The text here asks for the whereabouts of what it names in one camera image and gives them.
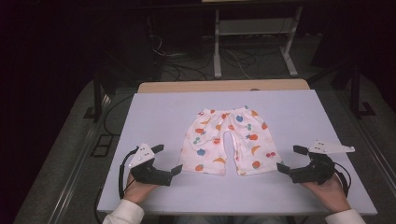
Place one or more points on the wooden table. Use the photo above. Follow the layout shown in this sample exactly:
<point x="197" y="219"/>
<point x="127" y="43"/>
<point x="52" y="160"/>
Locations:
<point x="186" y="86"/>

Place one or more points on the white foam board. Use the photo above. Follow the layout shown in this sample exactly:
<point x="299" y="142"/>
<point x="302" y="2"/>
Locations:
<point x="162" y="118"/>

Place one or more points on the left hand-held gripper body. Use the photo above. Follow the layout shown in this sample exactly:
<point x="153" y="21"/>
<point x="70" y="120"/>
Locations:
<point x="149" y="174"/>

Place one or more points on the black metal stand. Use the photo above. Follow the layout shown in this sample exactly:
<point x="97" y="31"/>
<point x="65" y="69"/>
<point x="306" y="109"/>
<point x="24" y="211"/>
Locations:
<point x="355" y="93"/>
<point x="97" y="99"/>

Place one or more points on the person's right hand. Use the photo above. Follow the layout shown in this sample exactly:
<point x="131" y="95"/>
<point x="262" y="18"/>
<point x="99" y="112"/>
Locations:
<point x="331" y="196"/>

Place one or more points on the person's left hand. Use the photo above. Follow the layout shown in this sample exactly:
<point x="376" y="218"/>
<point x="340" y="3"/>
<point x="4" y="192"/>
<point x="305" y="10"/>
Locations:
<point x="135" y="191"/>

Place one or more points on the white fruit print pants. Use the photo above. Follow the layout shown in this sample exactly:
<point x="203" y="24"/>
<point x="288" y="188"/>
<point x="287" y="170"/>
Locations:
<point x="236" y="140"/>

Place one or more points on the metal floor rail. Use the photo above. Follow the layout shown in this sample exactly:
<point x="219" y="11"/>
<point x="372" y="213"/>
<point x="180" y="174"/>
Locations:
<point x="74" y="180"/>
<point x="378" y="155"/>

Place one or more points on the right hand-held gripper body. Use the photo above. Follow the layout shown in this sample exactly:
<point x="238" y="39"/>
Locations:
<point x="317" y="171"/>

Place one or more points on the white metal table frame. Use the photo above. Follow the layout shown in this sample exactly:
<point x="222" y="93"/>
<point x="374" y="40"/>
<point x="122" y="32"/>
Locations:
<point x="217" y="46"/>

